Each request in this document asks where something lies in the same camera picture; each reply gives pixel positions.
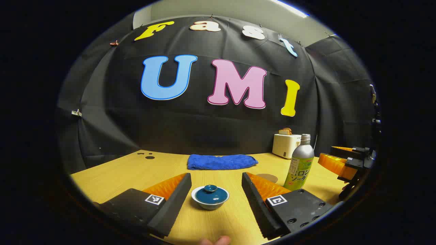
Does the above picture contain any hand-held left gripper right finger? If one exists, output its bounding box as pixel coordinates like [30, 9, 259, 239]
[241, 172, 336, 240]

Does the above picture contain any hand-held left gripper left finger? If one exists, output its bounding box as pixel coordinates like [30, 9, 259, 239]
[94, 173, 192, 239]

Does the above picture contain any white toaster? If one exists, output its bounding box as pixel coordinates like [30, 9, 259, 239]
[272, 133, 303, 159]

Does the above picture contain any black backdrop cloth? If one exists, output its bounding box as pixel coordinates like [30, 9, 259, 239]
[56, 15, 378, 170]

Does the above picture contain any teal teacup lid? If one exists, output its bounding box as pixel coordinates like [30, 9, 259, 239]
[195, 185, 226, 205]

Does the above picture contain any blue folded towel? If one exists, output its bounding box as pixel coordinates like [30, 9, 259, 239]
[187, 154, 259, 170]

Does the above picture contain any silver green water bottle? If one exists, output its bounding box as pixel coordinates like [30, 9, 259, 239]
[283, 134, 314, 191]

